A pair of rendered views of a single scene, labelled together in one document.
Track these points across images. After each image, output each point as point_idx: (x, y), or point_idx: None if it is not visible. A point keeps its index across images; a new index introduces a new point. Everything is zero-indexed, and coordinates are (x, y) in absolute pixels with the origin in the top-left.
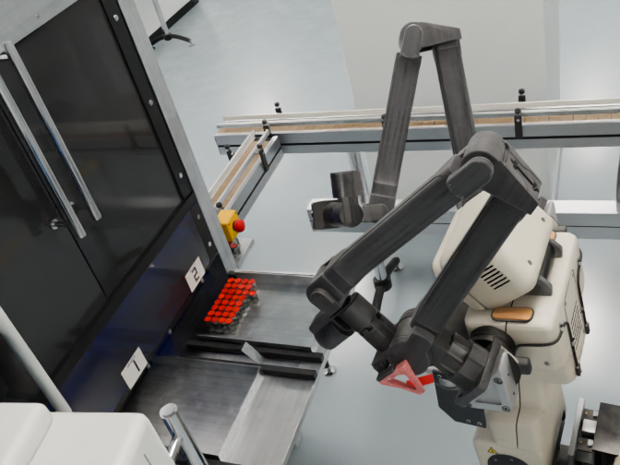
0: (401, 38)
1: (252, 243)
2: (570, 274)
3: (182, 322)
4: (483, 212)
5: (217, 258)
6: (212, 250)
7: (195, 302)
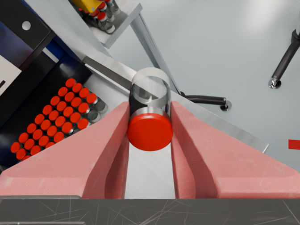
0: None
1: (137, 9)
2: None
3: (13, 120)
4: None
5: (60, 40)
6: (38, 34)
7: (38, 91)
